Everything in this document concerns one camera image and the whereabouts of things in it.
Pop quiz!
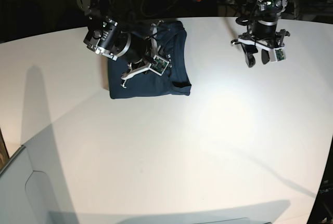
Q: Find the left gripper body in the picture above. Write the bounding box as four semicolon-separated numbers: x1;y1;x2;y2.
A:
231;21;290;51

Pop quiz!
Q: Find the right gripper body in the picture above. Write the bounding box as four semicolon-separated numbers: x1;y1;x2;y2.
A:
120;20;165;88

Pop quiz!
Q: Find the dark blue T-shirt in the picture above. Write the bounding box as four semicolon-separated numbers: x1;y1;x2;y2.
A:
108;21;191;99

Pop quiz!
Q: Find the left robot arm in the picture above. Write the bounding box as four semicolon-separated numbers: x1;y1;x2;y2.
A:
231;0;290;68

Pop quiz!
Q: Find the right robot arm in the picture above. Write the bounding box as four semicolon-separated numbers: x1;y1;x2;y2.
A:
78;0;170;87

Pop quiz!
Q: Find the grey table edge panel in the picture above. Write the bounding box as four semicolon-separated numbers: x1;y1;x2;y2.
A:
0;144;79;224

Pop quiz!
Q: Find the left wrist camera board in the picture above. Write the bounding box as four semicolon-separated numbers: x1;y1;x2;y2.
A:
269;47;286;62

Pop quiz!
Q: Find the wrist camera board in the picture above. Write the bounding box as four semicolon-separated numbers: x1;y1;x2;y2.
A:
269;47;286;62
149;55;169;76

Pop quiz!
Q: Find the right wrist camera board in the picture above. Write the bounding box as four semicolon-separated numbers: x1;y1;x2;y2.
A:
149;55;169;76

